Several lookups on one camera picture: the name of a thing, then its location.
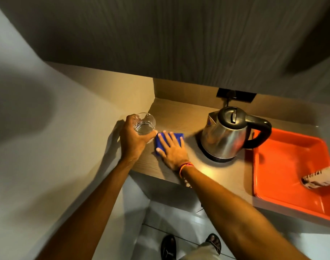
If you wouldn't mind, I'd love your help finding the person's black sandal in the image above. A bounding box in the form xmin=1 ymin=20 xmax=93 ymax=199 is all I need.
xmin=205 ymin=233 xmax=222 ymax=255
xmin=161 ymin=235 xmax=177 ymax=260

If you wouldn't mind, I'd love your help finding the orange plastic tray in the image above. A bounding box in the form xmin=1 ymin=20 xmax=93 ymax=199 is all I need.
xmin=252 ymin=128 xmax=330 ymax=224

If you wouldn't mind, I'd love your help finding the person's right forearm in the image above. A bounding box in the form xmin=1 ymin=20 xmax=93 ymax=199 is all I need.
xmin=181 ymin=166 xmax=310 ymax=260

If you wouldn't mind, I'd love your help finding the person's left hand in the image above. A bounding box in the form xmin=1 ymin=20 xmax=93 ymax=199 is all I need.
xmin=120 ymin=114 xmax=158 ymax=163

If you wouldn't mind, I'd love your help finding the dark wooden overhead cabinet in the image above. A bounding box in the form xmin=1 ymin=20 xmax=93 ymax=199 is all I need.
xmin=0 ymin=0 xmax=330 ymax=106

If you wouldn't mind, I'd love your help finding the white printed packet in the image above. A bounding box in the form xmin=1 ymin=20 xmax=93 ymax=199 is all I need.
xmin=301 ymin=161 xmax=330 ymax=190

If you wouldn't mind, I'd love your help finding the stainless steel electric kettle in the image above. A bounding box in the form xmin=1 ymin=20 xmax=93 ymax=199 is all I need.
xmin=200 ymin=106 xmax=273 ymax=160

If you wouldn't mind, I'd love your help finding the person's black right sandal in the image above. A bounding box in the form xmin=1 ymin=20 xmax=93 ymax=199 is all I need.
xmin=205 ymin=233 xmax=222 ymax=255

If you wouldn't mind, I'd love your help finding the black power plug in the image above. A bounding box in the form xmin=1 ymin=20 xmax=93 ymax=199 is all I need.
xmin=225 ymin=90 xmax=237 ymax=107

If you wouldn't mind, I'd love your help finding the black wall socket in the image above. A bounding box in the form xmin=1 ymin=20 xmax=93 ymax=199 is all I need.
xmin=216 ymin=88 xmax=257 ymax=103

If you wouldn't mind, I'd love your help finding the person's right hand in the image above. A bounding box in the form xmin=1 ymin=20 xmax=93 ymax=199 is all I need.
xmin=155 ymin=131 xmax=194 ymax=171

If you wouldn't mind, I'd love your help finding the orange thread bracelet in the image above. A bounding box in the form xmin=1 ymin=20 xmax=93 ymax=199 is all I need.
xmin=178 ymin=162 xmax=195 ymax=179

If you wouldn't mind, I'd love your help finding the person's beige trouser leg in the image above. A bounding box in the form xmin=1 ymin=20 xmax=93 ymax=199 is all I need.
xmin=181 ymin=242 xmax=220 ymax=260

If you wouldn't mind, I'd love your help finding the clear drinking glass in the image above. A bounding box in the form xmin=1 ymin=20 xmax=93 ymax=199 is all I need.
xmin=133 ymin=113 xmax=157 ymax=144

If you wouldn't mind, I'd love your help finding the person's left forearm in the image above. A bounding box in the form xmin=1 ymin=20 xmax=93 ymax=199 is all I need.
xmin=36 ymin=157 xmax=140 ymax=260

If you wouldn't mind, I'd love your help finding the blue cleaning cloth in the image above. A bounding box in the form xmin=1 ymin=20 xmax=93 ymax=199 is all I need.
xmin=154 ymin=132 xmax=184 ymax=156

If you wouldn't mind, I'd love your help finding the person's black left sandal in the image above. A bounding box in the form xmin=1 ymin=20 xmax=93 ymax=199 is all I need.
xmin=161 ymin=235 xmax=177 ymax=260

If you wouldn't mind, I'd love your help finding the black kettle base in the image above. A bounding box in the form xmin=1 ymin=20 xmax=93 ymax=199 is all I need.
xmin=199 ymin=139 xmax=244 ymax=163

